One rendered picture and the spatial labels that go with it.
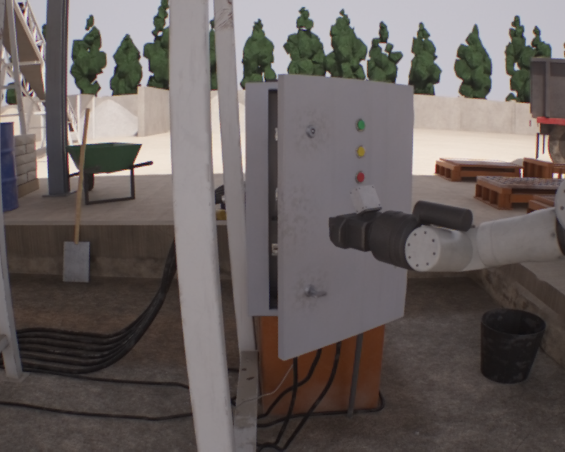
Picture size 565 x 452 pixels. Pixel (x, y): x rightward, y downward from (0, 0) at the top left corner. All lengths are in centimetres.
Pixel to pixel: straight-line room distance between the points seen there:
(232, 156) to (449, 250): 125
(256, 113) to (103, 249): 277
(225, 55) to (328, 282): 102
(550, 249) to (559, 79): 878
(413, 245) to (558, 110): 870
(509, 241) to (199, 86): 57
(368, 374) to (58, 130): 464
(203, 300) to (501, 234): 51
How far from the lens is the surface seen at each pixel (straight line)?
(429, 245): 74
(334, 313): 118
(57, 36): 597
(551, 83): 943
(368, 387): 210
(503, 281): 334
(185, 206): 89
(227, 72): 187
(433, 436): 202
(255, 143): 126
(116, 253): 386
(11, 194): 527
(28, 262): 421
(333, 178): 109
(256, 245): 130
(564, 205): 63
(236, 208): 190
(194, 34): 94
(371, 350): 201
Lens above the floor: 117
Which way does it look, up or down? 12 degrees down
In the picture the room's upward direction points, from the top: straight up
